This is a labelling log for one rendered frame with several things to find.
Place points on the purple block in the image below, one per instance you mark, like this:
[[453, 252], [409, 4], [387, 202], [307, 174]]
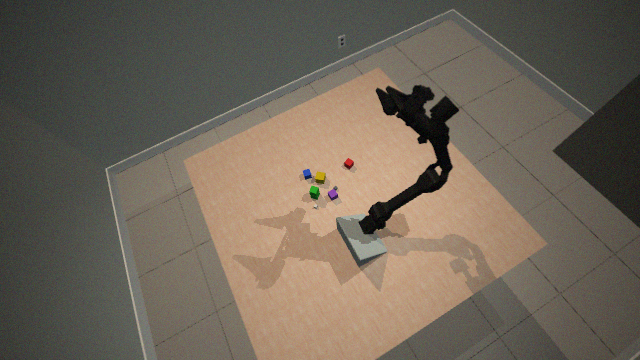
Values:
[[332, 194]]

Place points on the yellow block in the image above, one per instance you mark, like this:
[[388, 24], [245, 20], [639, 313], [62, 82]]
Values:
[[320, 177]]

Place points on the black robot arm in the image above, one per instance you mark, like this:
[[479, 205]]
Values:
[[436, 131]]

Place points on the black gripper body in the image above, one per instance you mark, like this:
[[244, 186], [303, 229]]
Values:
[[412, 115]]

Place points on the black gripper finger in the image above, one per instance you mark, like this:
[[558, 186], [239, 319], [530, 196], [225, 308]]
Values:
[[385, 99], [400, 99]]

